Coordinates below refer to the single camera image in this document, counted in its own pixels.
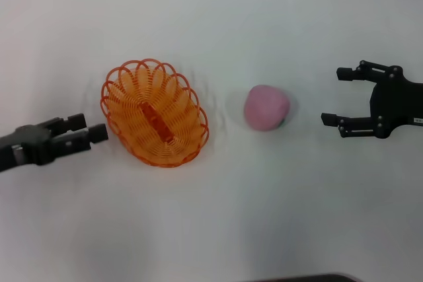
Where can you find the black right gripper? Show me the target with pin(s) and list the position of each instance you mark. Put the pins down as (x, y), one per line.
(396, 103)

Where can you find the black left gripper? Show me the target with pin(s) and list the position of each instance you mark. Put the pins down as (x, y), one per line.
(29, 145)

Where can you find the orange woven plastic basket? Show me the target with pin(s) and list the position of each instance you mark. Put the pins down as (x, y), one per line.
(155, 120)

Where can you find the pink peach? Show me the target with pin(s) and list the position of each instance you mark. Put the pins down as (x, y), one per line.
(266, 107)

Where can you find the dark robot torso edge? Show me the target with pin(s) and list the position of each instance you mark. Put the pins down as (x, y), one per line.
(304, 278)

